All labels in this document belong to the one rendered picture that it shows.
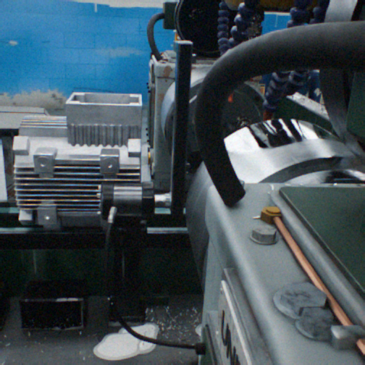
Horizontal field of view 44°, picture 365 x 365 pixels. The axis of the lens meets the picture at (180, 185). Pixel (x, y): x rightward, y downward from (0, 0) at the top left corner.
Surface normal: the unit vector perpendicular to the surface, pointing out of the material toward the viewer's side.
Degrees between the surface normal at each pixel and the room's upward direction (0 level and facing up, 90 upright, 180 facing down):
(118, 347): 0
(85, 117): 90
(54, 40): 90
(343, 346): 90
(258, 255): 0
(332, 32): 52
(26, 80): 90
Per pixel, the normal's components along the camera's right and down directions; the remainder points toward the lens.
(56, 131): 0.10, 0.33
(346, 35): -0.66, -0.46
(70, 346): 0.05, -0.93
